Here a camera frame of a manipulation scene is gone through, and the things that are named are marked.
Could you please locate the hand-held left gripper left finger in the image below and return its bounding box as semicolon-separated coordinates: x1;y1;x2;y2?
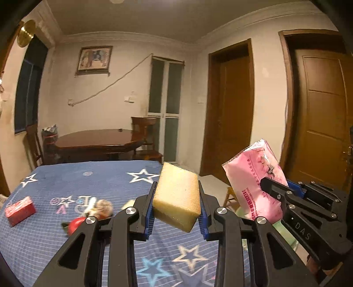
32;181;158;287

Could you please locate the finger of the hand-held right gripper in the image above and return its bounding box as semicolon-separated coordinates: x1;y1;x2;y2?
261;177;297;210
287;181;348;209

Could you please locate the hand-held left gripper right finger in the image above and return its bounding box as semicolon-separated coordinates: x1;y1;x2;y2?
198;181;320;287

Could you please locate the pink tissue packet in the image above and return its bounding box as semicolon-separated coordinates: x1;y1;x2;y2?
222;139;289;225

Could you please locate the yellow sponge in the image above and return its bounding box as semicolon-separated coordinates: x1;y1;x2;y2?
152;162;202;233

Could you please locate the small wooden stool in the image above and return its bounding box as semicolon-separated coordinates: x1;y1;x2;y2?
223;187;239;211

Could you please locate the light green plastic bag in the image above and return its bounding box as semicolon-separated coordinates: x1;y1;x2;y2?
236;206;300;251

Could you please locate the doll with gold wrapper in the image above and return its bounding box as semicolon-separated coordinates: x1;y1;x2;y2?
88;197;114;220

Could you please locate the red apple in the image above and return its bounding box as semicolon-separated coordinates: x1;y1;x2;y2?
68;217;88;236

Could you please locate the brown wooden door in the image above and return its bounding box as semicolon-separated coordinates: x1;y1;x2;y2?
278;29;353;199
200;39;254;191

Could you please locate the wooden chair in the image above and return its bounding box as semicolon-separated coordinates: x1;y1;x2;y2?
25;124;45;167
131;116;164;163

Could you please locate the blue star tablecloth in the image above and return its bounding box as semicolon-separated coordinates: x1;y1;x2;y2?
0;160;265;287

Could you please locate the dark wooden table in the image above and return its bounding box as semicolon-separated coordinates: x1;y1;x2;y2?
54;129;144;163

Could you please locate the frosted glass door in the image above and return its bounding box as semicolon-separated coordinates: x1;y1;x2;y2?
147;57;184;163

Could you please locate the black bin bag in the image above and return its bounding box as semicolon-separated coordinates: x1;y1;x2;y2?
41;125;59;165

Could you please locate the red tissue box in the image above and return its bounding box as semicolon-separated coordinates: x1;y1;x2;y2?
5;196;36;227

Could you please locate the dark window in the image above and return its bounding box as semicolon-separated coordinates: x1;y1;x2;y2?
14;41;49;135

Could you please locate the wall cable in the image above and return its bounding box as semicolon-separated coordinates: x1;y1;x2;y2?
68;54;153;107

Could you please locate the framed wall picture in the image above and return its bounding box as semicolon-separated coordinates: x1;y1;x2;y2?
76;45;113;76

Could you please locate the round gold wall plate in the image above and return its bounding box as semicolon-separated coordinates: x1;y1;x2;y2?
17;19;36;47

